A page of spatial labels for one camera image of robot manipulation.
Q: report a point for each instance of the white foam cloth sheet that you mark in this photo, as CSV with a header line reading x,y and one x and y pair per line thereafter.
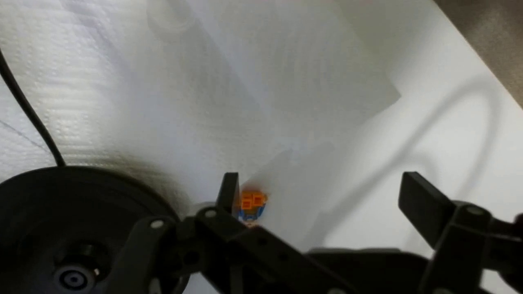
x,y
164,83

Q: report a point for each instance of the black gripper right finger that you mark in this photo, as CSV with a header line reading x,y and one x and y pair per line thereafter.
x,y
463,240

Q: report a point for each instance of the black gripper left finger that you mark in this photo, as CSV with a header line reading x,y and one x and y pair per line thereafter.
x,y
229,256

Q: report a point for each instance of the black round disc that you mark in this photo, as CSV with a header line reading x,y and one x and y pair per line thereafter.
x,y
50,218

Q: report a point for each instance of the small orange blue block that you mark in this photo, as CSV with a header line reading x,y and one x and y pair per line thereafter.
x,y
252,204

